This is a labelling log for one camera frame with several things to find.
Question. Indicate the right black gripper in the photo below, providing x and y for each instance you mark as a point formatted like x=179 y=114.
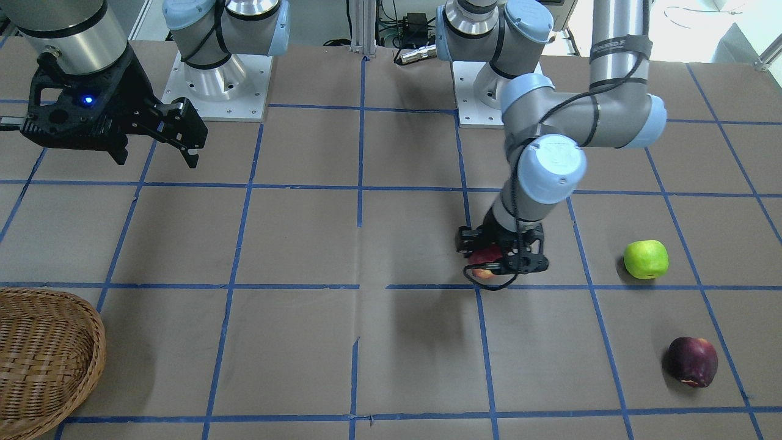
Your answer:
x=132 y=90

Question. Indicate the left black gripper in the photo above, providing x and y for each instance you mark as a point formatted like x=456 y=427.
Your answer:
x=502 y=234

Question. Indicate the light red apple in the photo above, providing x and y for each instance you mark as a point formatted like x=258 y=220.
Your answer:
x=481 y=258

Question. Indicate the green apple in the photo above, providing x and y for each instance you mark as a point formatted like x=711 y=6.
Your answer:
x=646 y=259

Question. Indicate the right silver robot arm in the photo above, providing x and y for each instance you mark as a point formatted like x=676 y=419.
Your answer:
x=87 y=37

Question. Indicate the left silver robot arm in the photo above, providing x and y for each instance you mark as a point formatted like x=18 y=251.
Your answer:
x=546 y=131

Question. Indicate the woven wicker basket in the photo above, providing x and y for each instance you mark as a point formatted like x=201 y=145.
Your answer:
x=53 y=352

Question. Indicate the silver cylindrical connector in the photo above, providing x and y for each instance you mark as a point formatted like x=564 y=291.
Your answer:
x=416 y=55

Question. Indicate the black power adapter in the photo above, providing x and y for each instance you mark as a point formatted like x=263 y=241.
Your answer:
x=414 y=28

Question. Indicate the dark red apple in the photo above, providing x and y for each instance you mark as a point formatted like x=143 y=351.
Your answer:
x=692 y=361

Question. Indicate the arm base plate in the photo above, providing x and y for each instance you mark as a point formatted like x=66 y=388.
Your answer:
x=233 y=92
x=479 y=94

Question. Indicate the aluminium frame post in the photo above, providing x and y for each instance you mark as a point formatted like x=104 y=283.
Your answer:
x=363 y=18

